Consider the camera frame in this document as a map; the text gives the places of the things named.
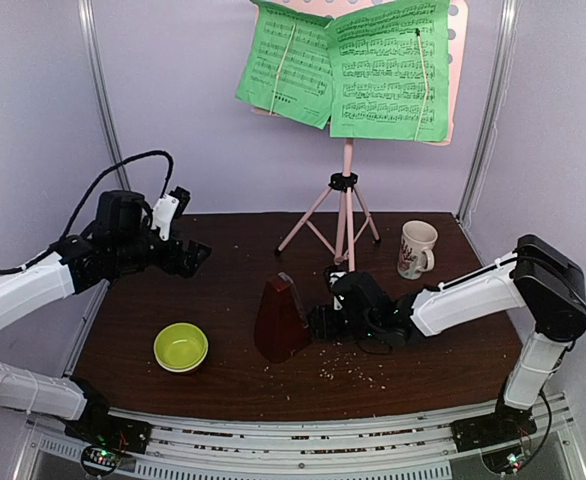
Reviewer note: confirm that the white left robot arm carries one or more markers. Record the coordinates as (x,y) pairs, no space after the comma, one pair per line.
(37,283)

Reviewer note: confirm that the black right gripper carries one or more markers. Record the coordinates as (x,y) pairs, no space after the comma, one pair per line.
(326,317)

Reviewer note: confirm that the green plastic bowl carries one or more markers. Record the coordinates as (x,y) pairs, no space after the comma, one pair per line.
(180,348)

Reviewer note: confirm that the brown wooden metronome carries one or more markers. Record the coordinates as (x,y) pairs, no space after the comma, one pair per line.
(281,328)

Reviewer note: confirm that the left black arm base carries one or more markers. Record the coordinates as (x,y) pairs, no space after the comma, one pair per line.
(98,427)

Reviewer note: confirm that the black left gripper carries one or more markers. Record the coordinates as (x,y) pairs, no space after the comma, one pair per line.
(185,268)

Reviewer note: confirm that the white floral ceramic mug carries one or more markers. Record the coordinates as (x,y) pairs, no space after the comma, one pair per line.
(416,254)

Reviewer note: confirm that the left aluminium frame post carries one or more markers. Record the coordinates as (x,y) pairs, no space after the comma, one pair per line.
(89,32)

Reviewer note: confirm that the green sheet music page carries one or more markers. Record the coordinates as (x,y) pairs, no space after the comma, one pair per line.
(390,72)
(288,70)

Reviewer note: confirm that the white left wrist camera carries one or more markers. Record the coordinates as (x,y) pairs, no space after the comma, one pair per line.
(168,207)

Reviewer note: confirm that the aluminium frame post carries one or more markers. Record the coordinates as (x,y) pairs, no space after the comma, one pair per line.
(89,32)
(497,93)

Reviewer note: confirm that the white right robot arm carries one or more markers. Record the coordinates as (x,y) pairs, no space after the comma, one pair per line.
(534,276)

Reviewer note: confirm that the right aluminium frame post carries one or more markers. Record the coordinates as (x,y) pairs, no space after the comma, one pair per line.
(497,93)

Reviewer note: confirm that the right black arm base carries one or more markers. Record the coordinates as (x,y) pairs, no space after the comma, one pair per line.
(504,424)

